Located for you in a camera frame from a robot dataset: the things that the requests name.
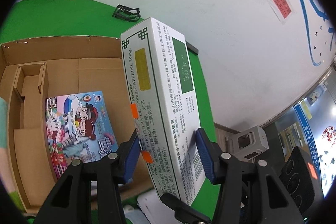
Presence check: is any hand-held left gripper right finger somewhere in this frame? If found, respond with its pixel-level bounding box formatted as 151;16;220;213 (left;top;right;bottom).
194;128;307;224

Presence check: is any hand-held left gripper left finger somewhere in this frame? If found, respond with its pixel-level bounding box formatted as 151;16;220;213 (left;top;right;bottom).
31;132;143;224

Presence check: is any white device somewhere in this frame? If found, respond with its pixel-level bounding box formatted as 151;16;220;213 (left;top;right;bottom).
136;191;171;224

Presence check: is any light blue phone case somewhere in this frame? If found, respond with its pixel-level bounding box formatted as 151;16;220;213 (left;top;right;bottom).
123;207;150;224

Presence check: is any colourful cartoon game box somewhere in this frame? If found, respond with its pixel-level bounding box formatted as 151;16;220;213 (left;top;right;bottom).
45;91;118;180

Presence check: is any white and green medicine box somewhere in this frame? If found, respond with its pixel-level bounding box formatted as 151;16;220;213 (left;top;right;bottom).
120;17;206;206

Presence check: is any large cardboard box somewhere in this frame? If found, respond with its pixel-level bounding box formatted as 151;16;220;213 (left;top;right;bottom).
0;35;158;214

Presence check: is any narrow cardboard tray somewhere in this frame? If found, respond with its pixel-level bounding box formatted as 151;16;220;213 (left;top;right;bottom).
0;61;57;207

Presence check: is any pink and teal plush toy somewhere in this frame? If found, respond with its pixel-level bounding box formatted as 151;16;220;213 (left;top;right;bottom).
0;98;8;148

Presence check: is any blue display board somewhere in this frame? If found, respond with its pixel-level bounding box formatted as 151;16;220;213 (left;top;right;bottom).
293;98;336;201

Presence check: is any black bar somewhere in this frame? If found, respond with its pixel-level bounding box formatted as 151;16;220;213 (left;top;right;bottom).
186;41;199;54

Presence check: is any black bottle cage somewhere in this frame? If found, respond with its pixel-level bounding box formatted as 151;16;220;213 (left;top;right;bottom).
112;4;143;22

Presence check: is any red wall notice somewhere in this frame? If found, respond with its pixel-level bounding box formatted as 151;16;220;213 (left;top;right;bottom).
265;0;297;26

